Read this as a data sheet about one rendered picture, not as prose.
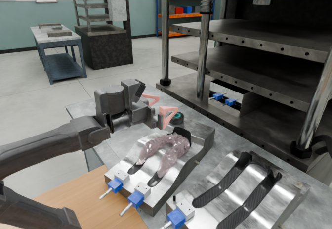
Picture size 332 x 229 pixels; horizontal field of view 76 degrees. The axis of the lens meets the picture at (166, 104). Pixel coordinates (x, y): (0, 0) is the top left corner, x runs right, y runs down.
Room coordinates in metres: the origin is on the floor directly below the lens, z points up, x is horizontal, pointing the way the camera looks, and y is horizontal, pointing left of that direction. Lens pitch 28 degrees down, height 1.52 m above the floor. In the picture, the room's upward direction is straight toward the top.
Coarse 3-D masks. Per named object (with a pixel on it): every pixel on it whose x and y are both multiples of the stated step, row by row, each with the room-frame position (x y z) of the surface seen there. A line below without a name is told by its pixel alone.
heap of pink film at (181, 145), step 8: (168, 136) 0.82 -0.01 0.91; (176, 136) 0.85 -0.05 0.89; (152, 144) 0.75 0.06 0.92; (160, 144) 0.77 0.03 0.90; (176, 144) 0.78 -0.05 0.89; (184, 144) 0.78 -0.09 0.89; (144, 152) 0.73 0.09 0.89; (152, 152) 0.72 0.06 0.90; (168, 152) 0.70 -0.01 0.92; (176, 152) 0.69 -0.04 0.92; (184, 152) 0.72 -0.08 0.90; (144, 160) 0.70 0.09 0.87; (160, 160) 0.68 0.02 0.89; (168, 160) 0.66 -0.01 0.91; (160, 168) 0.64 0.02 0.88; (168, 168) 0.64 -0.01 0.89; (160, 176) 0.62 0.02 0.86
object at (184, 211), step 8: (184, 200) 0.47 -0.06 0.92; (176, 208) 0.45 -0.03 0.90; (184, 208) 0.44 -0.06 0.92; (192, 208) 0.44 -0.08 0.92; (168, 216) 0.42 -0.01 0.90; (176, 216) 0.42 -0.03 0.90; (184, 216) 0.42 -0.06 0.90; (192, 216) 0.43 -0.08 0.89; (168, 224) 0.40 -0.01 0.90; (176, 224) 0.39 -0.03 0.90
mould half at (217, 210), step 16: (224, 160) 0.65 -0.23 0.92; (208, 176) 0.60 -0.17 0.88; (240, 176) 0.57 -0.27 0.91; (256, 176) 0.56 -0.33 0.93; (288, 176) 0.62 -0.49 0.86; (192, 192) 0.52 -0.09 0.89; (224, 192) 0.52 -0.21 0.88; (240, 192) 0.52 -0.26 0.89; (272, 192) 0.49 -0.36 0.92; (288, 192) 0.48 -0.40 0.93; (304, 192) 0.54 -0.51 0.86; (208, 208) 0.46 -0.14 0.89; (224, 208) 0.46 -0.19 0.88; (256, 208) 0.46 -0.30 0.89; (272, 208) 0.45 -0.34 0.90; (288, 208) 0.46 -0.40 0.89; (192, 224) 0.40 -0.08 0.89; (208, 224) 0.40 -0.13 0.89; (240, 224) 0.41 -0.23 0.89; (256, 224) 0.41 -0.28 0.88; (272, 224) 0.40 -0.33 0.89
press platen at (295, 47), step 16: (192, 32) 1.59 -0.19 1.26; (224, 32) 1.41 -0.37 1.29; (240, 32) 1.41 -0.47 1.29; (256, 32) 1.41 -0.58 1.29; (272, 32) 1.41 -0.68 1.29; (288, 32) 1.41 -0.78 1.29; (304, 32) 1.41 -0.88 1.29; (320, 32) 1.41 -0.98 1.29; (256, 48) 1.17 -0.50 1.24; (272, 48) 1.10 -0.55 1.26; (288, 48) 1.04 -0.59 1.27; (304, 48) 0.98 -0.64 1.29; (320, 48) 0.97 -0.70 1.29
